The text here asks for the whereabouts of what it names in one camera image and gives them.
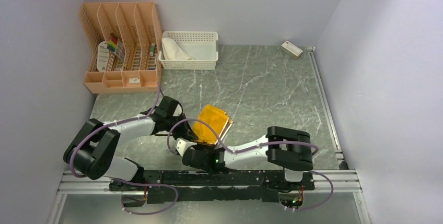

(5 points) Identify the aluminium front rail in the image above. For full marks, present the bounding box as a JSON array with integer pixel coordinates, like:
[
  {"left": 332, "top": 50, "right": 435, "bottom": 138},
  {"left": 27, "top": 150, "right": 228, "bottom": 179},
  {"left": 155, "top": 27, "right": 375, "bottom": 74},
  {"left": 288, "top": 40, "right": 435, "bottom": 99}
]
[{"left": 57, "top": 170, "right": 363, "bottom": 195}]

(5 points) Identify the orange plastic file organizer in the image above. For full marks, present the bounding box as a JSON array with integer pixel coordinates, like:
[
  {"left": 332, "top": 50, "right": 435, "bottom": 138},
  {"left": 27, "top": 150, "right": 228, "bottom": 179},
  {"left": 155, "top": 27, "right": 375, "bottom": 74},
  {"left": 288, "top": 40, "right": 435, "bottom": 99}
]
[{"left": 79, "top": 2, "right": 162, "bottom": 94}]

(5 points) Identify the small white red box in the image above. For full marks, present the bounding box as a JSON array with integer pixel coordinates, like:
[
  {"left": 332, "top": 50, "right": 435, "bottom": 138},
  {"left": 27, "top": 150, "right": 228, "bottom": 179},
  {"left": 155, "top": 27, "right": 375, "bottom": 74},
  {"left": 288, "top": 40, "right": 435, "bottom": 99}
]
[{"left": 280, "top": 41, "right": 303, "bottom": 58}]

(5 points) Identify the rainbow colour swatch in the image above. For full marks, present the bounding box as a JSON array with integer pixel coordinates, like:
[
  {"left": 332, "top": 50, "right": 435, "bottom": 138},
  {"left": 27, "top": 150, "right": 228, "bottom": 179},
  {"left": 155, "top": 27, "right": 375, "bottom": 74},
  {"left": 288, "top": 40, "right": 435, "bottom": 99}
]
[{"left": 107, "top": 33, "right": 118, "bottom": 52}]

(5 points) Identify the white towel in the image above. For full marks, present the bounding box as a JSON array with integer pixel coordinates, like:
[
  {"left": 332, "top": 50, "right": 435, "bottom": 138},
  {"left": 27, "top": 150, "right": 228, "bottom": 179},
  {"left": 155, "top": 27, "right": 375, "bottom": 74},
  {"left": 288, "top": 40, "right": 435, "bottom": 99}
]
[{"left": 161, "top": 38, "right": 194, "bottom": 61}]

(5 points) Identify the brown and yellow towel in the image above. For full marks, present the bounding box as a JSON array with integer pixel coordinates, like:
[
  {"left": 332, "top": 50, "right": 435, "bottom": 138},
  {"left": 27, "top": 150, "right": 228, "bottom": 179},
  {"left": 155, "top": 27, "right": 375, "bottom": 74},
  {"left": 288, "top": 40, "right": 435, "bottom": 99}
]
[{"left": 192, "top": 104, "right": 233, "bottom": 146}]

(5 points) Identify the small white label tag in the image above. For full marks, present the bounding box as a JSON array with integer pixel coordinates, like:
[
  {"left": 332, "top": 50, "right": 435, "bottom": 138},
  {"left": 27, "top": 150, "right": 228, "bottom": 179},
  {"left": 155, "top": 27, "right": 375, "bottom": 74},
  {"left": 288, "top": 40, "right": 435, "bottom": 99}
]
[{"left": 129, "top": 77, "right": 140, "bottom": 84}]

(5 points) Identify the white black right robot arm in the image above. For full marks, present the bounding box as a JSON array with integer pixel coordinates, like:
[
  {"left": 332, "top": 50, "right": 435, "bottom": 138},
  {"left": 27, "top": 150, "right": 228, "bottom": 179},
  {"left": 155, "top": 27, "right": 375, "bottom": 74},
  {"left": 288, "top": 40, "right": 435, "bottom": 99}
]
[{"left": 175, "top": 126, "right": 319, "bottom": 190}]

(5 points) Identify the white tag card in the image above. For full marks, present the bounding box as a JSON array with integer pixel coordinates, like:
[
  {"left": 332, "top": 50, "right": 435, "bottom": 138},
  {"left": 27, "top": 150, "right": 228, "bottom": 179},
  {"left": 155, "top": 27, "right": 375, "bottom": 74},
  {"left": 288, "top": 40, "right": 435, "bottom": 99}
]
[{"left": 96, "top": 41, "right": 109, "bottom": 72}]

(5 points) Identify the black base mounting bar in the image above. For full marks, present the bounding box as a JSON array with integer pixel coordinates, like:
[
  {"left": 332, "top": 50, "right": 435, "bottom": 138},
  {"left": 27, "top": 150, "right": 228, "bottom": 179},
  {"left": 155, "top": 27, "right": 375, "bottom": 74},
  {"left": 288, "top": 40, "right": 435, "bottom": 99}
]
[{"left": 109, "top": 169, "right": 314, "bottom": 204}]

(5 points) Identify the white plastic basket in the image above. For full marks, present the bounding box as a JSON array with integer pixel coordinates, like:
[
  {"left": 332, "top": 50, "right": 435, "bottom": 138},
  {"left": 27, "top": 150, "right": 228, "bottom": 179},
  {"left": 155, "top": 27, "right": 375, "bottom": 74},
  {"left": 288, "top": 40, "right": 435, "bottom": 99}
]
[{"left": 158, "top": 31, "right": 219, "bottom": 70}]

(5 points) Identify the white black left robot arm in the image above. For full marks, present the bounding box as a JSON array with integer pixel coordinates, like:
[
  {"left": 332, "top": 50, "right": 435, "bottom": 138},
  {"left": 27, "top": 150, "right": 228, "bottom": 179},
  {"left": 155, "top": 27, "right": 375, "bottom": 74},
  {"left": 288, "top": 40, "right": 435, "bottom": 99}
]
[{"left": 63, "top": 96, "right": 198, "bottom": 191}]

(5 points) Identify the aluminium side rail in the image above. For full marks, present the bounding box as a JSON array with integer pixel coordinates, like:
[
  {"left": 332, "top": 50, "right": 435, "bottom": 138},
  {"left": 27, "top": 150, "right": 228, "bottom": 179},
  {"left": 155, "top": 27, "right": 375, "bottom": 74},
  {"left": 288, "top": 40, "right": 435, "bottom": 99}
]
[{"left": 306, "top": 46, "right": 349, "bottom": 170}]

